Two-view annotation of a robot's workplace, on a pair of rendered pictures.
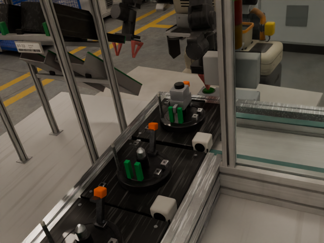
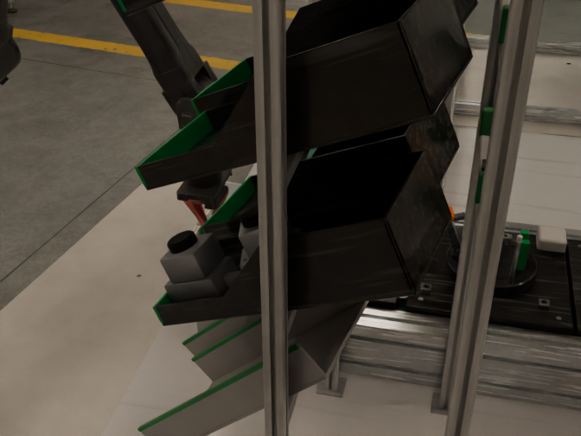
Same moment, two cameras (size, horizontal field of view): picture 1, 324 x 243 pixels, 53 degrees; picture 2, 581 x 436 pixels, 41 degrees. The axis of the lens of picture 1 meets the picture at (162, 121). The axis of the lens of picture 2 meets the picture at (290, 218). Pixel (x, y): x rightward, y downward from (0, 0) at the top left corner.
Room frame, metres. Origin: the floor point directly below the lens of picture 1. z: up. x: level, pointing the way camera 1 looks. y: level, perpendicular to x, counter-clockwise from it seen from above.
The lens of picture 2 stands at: (1.23, 0.92, 1.70)
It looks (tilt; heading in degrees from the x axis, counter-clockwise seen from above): 33 degrees down; 254
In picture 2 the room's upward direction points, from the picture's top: straight up
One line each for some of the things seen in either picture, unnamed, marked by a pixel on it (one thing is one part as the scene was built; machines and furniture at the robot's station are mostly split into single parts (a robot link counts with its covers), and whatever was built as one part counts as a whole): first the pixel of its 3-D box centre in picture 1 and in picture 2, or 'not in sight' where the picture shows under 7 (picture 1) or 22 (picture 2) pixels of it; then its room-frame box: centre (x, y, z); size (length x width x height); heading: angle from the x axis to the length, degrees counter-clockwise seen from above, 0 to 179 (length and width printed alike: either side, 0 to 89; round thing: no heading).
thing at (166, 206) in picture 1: (142, 160); (494, 247); (0.64, 0.06, 1.01); 0.24 x 0.24 x 0.13; 60
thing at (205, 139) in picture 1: (202, 142); not in sight; (0.73, -0.10, 0.97); 0.05 x 0.05 x 0.04; 60
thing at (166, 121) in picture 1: (182, 117); not in sight; (0.86, -0.07, 0.98); 0.14 x 0.14 x 0.02
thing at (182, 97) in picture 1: (179, 96); not in sight; (0.86, -0.06, 1.06); 0.08 x 0.04 x 0.07; 150
